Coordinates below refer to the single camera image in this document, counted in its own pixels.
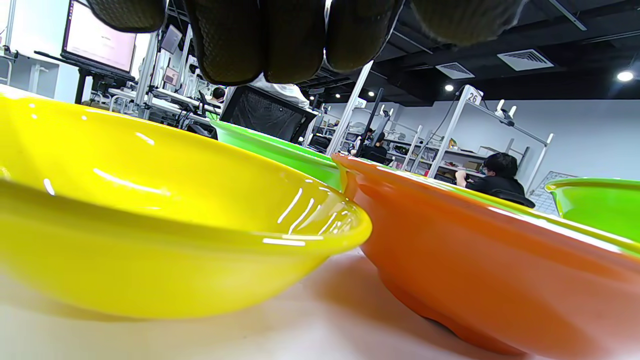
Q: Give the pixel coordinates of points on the person's left hand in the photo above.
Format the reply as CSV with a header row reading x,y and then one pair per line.
x,y
240,40

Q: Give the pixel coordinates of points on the small yellow bowl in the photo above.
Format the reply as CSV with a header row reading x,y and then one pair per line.
x,y
150,270

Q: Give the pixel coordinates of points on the large orange bowl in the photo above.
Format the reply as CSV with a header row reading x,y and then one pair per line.
x,y
475,280

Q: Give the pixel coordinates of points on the computer monitor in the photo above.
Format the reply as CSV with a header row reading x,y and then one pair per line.
x,y
100,42

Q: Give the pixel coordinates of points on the black metal pole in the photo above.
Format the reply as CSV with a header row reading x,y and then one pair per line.
x,y
367,120

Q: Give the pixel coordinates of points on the white ceiling air vent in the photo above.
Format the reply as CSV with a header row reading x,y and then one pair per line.
x,y
525,59
454,70

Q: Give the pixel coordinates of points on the round ceiling spotlight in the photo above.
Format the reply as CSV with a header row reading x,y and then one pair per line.
x,y
625,76

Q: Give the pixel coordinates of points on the white metal frame post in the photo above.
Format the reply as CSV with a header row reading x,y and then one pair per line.
x,y
350,110

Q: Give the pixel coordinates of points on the white metal frame rack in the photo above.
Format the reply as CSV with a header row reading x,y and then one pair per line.
x,y
450,135

